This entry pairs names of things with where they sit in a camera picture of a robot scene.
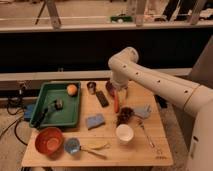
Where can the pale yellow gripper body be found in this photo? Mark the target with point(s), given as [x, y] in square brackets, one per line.
[122, 95]

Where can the black eraser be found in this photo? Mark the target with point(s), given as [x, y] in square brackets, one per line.
[102, 99]

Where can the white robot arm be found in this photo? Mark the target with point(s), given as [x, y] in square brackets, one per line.
[193, 98]

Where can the purple bowl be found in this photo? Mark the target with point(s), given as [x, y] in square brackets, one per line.
[110, 89]

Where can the red bowl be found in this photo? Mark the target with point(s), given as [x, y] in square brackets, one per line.
[49, 140]

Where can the grey blue cloth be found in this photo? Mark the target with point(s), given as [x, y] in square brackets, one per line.
[142, 111]

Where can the small metal cup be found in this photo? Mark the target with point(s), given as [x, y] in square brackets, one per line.
[91, 86]

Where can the wooden table board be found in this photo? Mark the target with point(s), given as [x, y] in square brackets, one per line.
[137, 153]

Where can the blue sponge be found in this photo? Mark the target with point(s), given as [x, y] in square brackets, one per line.
[95, 121]

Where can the white cup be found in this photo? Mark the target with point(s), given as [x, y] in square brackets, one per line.
[124, 133]

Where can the orange ball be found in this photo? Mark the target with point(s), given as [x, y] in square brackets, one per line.
[72, 89]

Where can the yellow plastic spoon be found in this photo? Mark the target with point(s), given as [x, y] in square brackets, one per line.
[96, 146]

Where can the green plastic tray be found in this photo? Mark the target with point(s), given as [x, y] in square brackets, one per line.
[68, 116]

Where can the blue transparent cup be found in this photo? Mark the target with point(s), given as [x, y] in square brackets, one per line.
[72, 146]

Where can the blue box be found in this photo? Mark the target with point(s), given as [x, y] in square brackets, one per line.
[28, 112]

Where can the black handled brush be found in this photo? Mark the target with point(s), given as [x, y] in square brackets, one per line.
[56, 105]

